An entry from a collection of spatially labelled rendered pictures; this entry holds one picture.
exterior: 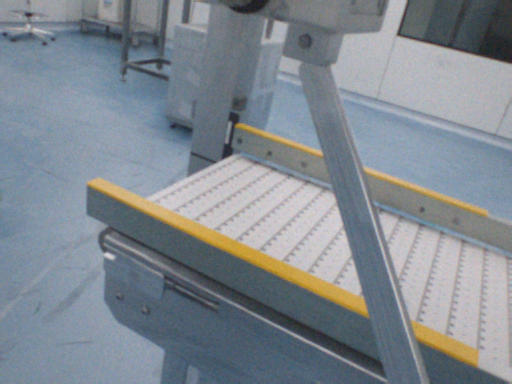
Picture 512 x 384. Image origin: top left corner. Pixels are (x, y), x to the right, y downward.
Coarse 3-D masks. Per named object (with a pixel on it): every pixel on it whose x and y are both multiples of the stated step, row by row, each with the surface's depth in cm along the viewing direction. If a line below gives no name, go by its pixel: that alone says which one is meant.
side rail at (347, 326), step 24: (96, 192) 40; (96, 216) 41; (120, 216) 39; (144, 216) 38; (144, 240) 39; (168, 240) 37; (192, 240) 36; (192, 264) 37; (216, 264) 36; (240, 264) 35; (240, 288) 35; (264, 288) 34; (288, 288) 33; (288, 312) 34; (312, 312) 33; (336, 312) 32; (336, 336) 33; (360, 336) 32; (432, 360) 30; (456, 360) 29; (480, 360) 29
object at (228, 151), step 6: (234, 114) 63; (228, 120) 64; (234, 120) 63; (228, 126) 64; (228, 132) 64; (228, 138) 65; (228, 144) 65; (228, 150) 65; (222, 156) 66; (228, 156) 66
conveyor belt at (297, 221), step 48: (192, 192) 50; (240, 192) 53; (288, 192) 55; (240, 240) 43; (288, 240) 45; (336, 240) 47; (432, 240) 51; (432, 288) 42; (480, 288) 44; (480, 336) 37
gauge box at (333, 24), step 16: (208, 0) 25; (272, 0) 24; (288, 0) 23; (304, 0) 23; (320, 0) 22; (336, 0) 22; (352, 0) 23; (368, 0) 26; (384, 0) 29; (272, 16) 24; (288, 16) 24; (304, 16) 23; (320, 16) 23; (336, 16) 22; (352, 16) 24; (368, 16) 27; (384, 16) 30; (336, 32) 23; (352, 32) 25; (368, 32) 29
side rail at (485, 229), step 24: (240, 144) 63; (264, 144) 61; (288, 168) 61; (312, 168) 59; (384, 192) 55; (408, 192) 54; (432, 216) 54; (456, 216) 52; (480, 216) 51; (480, 240) 52; (504, 240) 51
